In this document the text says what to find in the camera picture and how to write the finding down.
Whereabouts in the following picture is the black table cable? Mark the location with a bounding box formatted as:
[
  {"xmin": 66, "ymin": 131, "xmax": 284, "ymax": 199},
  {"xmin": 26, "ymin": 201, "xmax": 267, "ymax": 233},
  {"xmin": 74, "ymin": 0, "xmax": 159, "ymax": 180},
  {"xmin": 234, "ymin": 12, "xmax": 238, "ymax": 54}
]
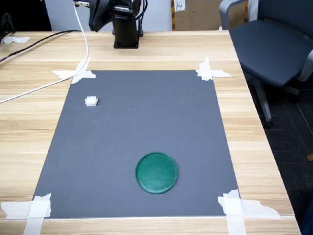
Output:
[{"xmin": 0, "ymin": 29, "xmax": 83, "ymax": 65}]

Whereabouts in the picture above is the small white taped bracket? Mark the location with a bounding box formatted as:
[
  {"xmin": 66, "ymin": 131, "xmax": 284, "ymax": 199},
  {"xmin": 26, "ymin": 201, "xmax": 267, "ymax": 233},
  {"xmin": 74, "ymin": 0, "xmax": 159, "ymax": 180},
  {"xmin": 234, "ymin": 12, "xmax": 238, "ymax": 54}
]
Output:
[{"xmin": 2, "ymin": 36, "xmax": 30, "ymax": 45}]

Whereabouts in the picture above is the person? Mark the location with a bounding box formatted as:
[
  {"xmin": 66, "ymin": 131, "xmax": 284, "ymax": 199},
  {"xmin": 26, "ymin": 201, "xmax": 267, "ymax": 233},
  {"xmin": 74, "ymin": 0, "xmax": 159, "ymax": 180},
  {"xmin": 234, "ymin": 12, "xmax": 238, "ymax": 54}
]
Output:
[{"xmin": 299, "ymin": 208, "xmax": 313, "ymax": 235}]

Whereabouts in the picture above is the black chair with white tag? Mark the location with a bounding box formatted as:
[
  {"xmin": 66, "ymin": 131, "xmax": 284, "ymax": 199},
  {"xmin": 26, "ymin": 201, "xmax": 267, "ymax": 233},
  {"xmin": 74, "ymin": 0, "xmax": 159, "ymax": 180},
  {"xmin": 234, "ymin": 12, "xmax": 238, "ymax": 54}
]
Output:
[{"xmin": 0, "ymin": 0, "xmax": 52, "ymax": 32}]

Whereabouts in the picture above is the dark blue-grey office chair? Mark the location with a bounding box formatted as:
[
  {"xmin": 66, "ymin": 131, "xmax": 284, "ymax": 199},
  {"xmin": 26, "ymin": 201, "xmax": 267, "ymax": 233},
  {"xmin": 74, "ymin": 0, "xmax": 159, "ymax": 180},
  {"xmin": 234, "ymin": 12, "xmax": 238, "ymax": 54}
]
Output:
[{"xmin": 219, "ymin": 0, "xmax": 313, "ymax": 129}]

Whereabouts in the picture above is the brown cardboard box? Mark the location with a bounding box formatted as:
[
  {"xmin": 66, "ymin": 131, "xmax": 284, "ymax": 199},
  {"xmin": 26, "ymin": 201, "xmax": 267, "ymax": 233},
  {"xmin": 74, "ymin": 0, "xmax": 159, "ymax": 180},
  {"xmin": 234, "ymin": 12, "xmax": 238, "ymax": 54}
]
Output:
[{"xmin": 171, "ymin": 0, "xmax": 232, "ymax": 32}]

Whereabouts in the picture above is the black cable bundle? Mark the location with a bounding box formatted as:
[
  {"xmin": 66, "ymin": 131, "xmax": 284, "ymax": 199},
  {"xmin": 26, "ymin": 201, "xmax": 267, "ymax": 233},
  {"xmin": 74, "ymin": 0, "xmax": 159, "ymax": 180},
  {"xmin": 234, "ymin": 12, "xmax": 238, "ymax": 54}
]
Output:
[{"xmin": 0, "ymin": 12, "xmax": 17, "ymax": 46}]

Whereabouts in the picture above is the small white plastic terminal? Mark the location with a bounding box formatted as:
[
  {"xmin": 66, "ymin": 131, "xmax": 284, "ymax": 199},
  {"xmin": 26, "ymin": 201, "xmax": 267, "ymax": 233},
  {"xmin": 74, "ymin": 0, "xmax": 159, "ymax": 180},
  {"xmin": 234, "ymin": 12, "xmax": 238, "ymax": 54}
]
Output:
[{"xmin": 85, "ymin": 95, "xmax": 98, "ymax": 108}]

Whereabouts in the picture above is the white camera cable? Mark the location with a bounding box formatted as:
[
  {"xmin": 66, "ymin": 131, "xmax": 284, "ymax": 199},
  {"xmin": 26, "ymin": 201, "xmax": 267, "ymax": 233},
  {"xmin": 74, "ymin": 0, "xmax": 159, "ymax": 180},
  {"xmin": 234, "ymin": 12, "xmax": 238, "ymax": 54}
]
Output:
[{"xmin": 0, "ymin": 1, "xmax": 90, "ymax": 104}]

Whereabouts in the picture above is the white tape patch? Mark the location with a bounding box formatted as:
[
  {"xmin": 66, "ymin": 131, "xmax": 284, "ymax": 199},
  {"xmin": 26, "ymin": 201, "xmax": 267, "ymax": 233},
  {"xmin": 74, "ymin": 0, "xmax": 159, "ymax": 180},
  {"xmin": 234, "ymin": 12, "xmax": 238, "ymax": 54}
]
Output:
[
  {"xmin": 217, "ymin": 188, "xmax": 281, "ymax": 235},
  {"xmin": 0, "ymin": 192, "xmax": 52, "ymax": 235},
  {"xmin": 195, "ymin": 56, "xmax": 232, "ymax": 82},
  {"xmin": 51, "ymin": 57, "xmax": 97, "ymax": 85}
]

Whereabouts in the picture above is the dark grey mat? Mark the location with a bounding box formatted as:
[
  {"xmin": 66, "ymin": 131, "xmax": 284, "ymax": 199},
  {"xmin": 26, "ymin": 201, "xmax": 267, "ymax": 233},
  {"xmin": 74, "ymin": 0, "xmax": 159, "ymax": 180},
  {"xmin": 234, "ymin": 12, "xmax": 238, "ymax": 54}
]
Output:
[{"xmin": 31, "ymin": 70, "xmax": 242, "ymax": 219}]

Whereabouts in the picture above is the round green lid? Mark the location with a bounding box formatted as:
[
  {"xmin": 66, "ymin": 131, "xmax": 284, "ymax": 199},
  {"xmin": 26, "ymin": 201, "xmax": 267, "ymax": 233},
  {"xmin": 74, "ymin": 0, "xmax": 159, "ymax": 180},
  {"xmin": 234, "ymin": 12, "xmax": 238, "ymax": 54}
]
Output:
[{"xmin": 135, "ymin": 151, "xmax": 179, "ymax": 195}]

